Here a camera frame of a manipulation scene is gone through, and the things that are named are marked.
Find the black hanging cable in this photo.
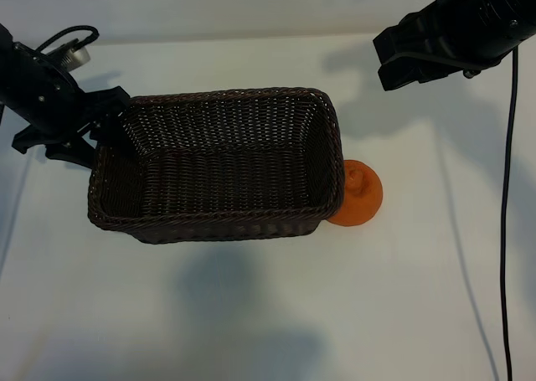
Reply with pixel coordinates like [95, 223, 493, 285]
[499, 48, 520, 381]

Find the dark brown wicker basket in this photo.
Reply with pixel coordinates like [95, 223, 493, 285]
[86, 86, 347, 245]

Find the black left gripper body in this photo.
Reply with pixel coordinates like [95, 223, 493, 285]
[0, 23, 93, 154]

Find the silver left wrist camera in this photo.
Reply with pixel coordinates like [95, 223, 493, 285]
[45, 39, 91, 73]

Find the black braided camera cable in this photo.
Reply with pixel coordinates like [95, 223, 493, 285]
[35, 24, 101, 58]

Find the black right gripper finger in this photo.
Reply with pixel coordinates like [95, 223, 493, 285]
[373, 12, 436, 68]
[378, 54, 432, 92]

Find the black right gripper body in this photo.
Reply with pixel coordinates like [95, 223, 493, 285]
[418, 0, 536, 83]

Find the orange fruit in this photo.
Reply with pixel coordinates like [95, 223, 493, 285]
[324, 158, 384, 227]

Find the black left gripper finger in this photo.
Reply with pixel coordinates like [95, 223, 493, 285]
[85, 86, 139, 160]
[45, 129, 100, 168]

